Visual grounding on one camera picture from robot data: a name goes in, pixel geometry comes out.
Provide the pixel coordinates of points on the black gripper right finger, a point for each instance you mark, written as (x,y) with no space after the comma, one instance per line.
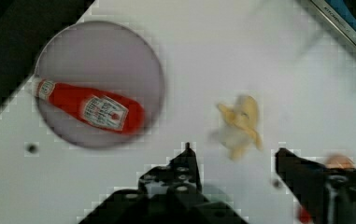
(328,195)

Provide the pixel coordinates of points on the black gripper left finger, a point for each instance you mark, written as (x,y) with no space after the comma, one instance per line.
(168,194)

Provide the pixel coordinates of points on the yellow plush peeled banana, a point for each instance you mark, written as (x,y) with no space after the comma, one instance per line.
(238,130)

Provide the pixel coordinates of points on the silver toaster oven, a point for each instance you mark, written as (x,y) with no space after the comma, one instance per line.
(340,14)

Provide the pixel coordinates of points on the orange slice toy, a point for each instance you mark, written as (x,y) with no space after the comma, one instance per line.
(338,161)

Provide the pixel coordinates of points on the red plush ketchup bottle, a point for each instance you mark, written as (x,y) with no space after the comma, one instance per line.
(104,110)

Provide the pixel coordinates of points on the grey round plate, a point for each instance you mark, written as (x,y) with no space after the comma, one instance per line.
(105,56)

